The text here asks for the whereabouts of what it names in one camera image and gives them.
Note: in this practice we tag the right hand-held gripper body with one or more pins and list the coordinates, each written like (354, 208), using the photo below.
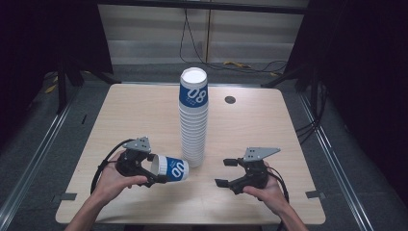
(255, 171)

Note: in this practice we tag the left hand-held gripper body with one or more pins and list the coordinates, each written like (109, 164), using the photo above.
(133, 159)

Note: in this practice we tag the blue white paper cup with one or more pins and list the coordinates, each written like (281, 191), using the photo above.
(171, 168)

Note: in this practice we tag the stack of paper cups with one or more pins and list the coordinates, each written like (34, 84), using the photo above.
(193, 122)

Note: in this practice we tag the person's right hand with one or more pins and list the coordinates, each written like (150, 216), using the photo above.
(269, 195)

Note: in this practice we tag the person's left hand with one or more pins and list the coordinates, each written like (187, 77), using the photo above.
(112, 184)

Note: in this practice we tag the round grey table grommet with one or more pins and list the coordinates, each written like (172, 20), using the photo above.
(230, 99)

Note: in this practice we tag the grey tape strip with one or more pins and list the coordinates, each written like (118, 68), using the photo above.
(315, 194)

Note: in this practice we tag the yellow floor scrap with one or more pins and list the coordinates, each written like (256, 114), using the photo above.
(237, 64)
(50, 89)

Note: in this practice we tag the black metal stand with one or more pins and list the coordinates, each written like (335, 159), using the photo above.
(69, 73)
(304, 75)

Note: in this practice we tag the dark curtain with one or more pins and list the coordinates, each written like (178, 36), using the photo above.
(38, 38)
(362, 64)

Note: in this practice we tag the metal floor rail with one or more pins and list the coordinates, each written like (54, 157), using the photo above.
(35, 154)
(333, 154)

